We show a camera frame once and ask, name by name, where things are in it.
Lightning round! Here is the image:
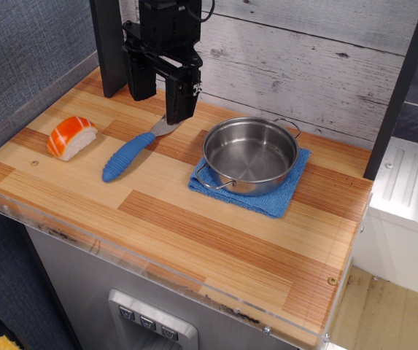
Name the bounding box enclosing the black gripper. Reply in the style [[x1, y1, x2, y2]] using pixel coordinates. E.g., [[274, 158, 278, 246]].
[[123, 1, 204, 125]]

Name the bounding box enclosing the stainless steel pot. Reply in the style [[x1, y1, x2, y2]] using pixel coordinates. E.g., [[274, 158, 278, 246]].
[[196, 117, 302, 196]]

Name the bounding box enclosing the blue cloth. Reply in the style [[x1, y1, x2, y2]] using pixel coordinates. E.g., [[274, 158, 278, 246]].
[[188, 148, 311, 218]]

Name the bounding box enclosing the salmon sushi toy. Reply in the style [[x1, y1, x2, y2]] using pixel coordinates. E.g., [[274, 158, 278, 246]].
[[47, 116, 98, 161]]

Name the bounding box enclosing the grey toy fridge cabinet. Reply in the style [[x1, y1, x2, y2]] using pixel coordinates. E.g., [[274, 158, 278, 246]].
[[27, 227, 292, 349]]

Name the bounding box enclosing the silver dispenser button panel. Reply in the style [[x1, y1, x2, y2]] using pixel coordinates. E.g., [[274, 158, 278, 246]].
[[108, 289, 199, 349]]

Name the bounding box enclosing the white toy sink unit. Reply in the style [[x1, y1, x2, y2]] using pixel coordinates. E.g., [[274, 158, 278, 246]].
[[352, 138, 418, 292]]

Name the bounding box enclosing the yellow toy object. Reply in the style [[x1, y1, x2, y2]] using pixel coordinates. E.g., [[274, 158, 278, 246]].
[[0, 336, 20, 350]]

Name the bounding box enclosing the blue handled metal fork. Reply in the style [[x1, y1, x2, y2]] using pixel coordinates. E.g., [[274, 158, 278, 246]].
[[102, 115, 182, 183]]

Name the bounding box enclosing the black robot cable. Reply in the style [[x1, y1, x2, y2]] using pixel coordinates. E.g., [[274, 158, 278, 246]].
[[179, 0, 216, 23]]

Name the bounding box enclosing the black left frame post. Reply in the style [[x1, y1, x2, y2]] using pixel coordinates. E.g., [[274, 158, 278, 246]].
[[89, 0, 127, 98]]

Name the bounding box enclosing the black frame post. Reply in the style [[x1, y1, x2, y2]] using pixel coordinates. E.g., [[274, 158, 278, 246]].
[[89, 0, 127, 98], [363, 21, 418, 180]]

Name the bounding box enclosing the black right frame post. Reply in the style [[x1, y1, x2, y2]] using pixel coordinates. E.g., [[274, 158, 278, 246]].
[[363, 21, 418, 180]]

